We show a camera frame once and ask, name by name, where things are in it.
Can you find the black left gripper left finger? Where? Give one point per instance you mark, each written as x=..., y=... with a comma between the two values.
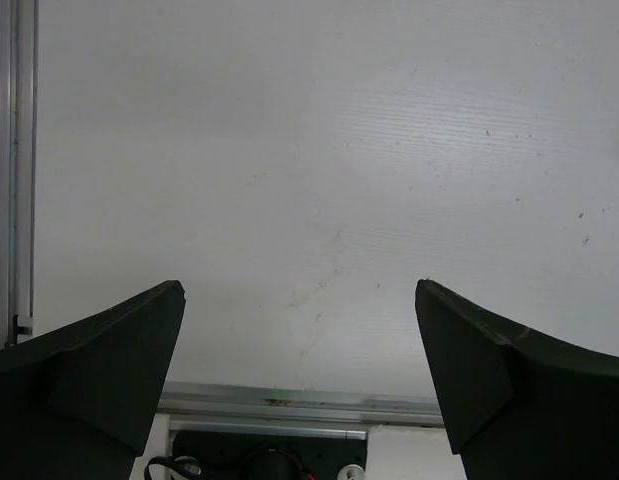
x=79, y=402

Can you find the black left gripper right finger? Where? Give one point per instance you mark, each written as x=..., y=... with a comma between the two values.
x=517, y=403

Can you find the aluminium table edge rail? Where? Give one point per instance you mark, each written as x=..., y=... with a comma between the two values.
x=190, y=399

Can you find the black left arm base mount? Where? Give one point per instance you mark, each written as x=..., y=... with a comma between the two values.
x=219, y=455

